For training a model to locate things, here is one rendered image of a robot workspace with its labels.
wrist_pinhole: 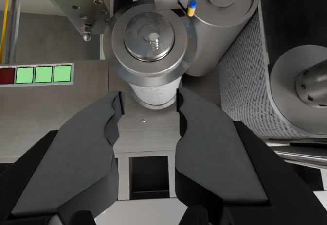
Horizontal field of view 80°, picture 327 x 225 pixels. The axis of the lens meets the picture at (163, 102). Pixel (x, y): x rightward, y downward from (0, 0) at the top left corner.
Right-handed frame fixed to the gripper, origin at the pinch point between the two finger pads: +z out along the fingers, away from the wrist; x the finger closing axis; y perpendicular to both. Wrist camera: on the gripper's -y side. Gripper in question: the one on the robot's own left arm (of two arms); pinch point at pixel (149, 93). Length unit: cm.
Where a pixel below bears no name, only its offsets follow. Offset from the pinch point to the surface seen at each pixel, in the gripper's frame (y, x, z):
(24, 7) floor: 5, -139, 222
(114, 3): -4.0, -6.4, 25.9
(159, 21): -1.6, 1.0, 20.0
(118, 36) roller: 0.2, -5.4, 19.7
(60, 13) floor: 13, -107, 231
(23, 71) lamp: 16, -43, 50
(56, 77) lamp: 18, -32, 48
